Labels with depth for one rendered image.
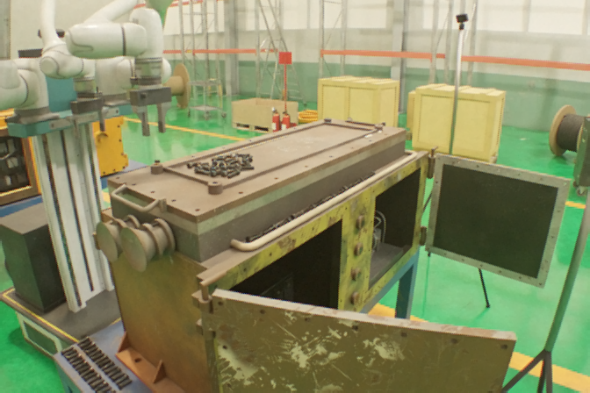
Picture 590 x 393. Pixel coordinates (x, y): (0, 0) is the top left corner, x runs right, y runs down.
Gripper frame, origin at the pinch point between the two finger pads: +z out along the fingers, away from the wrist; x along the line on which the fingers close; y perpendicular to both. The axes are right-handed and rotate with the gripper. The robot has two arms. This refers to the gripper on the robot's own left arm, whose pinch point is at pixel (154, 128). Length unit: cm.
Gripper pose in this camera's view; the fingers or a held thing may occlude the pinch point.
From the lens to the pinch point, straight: 138.5
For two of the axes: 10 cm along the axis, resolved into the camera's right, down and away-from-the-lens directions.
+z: 0.0, 9.5, 3.1
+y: 7.9, 1.9, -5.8
